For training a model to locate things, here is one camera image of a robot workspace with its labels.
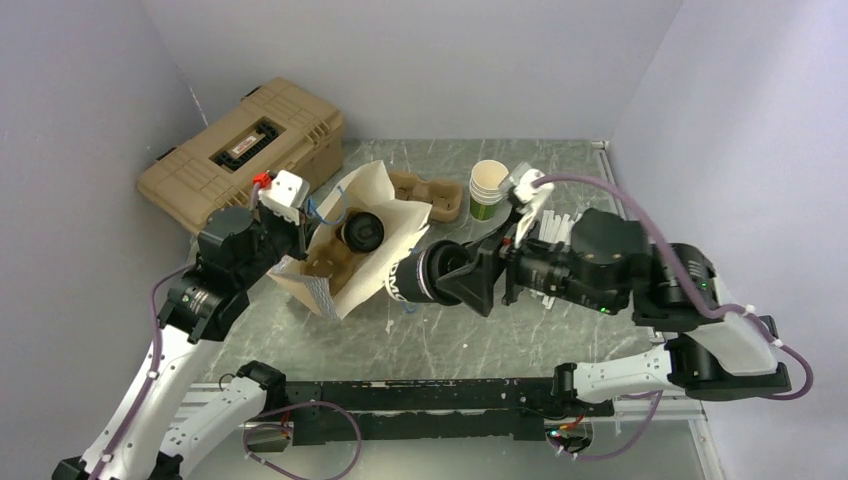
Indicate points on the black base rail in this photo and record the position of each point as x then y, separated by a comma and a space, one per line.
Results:
339, 411

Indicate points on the brown cardboard cup carrier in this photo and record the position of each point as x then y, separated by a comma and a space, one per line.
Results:
443, 195

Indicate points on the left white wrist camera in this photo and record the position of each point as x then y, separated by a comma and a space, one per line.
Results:
283, 193

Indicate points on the bundle of white straws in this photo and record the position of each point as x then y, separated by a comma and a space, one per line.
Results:
555, 228

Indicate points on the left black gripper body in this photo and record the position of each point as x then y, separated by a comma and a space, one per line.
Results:
278, 237

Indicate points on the stack of paper cups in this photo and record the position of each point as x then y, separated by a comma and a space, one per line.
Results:
485, 188

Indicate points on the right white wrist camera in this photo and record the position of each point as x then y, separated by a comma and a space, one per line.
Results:
525, 198

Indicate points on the blue checkered paper bag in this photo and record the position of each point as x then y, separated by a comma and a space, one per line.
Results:
366, 189

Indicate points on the tan plastic toolbox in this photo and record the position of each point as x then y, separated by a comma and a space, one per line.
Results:
277, 126

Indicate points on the white paper coffee cup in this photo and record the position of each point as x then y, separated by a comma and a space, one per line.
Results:
406, 282

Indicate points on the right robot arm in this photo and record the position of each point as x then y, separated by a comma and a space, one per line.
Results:
716, 352

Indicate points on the single brown cup carrier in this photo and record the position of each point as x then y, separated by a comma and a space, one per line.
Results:
334, 261

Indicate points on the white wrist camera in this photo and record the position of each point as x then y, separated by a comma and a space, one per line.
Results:
525, 198
283, 193

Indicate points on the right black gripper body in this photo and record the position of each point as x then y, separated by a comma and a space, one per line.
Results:
546, 266

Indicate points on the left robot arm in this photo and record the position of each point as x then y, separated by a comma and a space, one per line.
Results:
236, 248

